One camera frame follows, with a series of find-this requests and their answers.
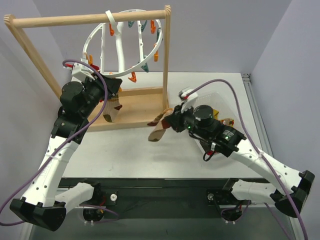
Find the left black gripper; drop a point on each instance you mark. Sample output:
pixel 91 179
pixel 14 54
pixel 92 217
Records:
pixel 111 85

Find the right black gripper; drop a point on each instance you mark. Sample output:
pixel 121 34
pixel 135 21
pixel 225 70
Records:
pixel 173 121

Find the maroon striped beige sock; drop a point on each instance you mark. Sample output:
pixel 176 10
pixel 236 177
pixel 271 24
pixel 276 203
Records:
pixel 160 125

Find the orange clothes peg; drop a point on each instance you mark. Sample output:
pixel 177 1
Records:
pixel 133 77

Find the white round clip hanger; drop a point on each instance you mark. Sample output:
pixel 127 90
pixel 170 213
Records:
pixel 122 45

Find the bright yellow cloth sock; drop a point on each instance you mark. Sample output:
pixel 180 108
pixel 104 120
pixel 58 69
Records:
pixel 225 121

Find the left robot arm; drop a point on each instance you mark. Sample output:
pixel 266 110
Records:
pixel 40 205

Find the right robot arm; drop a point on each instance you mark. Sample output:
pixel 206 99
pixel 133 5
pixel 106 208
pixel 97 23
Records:
pixel 286 188

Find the wooden hanger rack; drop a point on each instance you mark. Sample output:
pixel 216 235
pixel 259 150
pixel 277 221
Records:
pixel 140 104

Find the white plastic basket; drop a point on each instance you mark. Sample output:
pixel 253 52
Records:
pixel 225 110

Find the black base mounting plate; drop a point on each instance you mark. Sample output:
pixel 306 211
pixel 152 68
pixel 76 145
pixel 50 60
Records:
pixel 159 198

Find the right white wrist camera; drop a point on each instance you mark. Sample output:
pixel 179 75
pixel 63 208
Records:
pixel 188 97

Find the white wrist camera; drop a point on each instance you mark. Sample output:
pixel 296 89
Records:
pixel 188 97
pixel 80 70

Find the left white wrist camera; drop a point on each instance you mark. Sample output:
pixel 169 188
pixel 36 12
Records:
pixel 80 70

